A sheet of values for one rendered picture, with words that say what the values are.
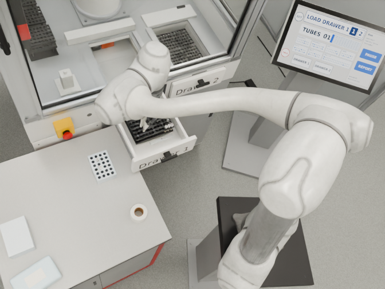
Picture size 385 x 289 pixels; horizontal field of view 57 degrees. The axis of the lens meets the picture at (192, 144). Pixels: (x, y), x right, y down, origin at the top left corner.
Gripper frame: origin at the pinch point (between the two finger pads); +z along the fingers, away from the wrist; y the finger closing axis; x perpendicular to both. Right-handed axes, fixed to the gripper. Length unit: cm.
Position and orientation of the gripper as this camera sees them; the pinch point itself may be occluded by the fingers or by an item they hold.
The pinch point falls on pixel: (145, 121)
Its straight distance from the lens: 141.1
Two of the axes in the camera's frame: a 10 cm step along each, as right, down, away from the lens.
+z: -1.9, 4.6, 8.7
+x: 5.4, -6.8, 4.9
